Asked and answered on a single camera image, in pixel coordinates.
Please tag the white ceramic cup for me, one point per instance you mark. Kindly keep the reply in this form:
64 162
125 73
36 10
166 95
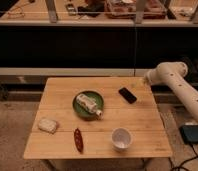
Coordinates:
121 139

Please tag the white wrapped packet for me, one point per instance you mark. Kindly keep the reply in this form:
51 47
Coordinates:
48 125

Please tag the black remote control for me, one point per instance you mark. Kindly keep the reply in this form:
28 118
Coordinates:
71 9

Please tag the clear bag of items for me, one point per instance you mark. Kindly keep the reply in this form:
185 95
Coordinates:
153 9

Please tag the grey metal shelf frame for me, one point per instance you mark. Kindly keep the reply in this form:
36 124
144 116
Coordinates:
53 13

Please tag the wooden table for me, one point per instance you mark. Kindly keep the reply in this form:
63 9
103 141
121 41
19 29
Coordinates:
142 119

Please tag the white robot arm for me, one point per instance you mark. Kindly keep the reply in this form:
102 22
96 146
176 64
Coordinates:
172 74

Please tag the blue black floor box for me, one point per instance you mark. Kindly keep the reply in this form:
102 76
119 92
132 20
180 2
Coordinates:
189 134

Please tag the green plate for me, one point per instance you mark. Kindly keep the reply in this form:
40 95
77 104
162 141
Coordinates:
81 112

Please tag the red chili pepper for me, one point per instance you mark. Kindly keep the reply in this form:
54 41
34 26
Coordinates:
78 140

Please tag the small labelled bottle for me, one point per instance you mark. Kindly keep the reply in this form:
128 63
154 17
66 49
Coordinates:
88 104

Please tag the black eraser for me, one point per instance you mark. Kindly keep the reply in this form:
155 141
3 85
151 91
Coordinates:
127 95

